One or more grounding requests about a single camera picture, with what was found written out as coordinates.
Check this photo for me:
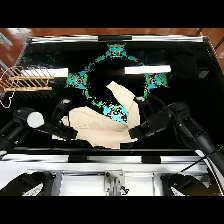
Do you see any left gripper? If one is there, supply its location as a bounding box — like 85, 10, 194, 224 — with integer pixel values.
53, 122, 80, 142

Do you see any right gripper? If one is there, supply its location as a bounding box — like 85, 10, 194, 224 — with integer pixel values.
127, 114, 161, 141

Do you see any beige shirt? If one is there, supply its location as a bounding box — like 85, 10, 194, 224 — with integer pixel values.
60, 80, 142, 150

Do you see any black garment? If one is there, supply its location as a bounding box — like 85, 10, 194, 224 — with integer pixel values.
170, 48, 210, 81

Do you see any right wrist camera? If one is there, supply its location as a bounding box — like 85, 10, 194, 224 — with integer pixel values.
134, 95, 155, 124

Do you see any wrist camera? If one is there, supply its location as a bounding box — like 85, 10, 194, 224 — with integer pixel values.
134, 95, 155, 124
50, 98, 73, 127

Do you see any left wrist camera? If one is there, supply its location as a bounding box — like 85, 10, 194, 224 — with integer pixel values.
50, 98, 73, 127

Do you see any silver frame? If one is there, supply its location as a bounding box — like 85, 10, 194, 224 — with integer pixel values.
0, 152, 224, 197

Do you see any black cable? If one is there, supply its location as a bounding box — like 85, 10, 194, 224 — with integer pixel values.
179, 151, 218, 174

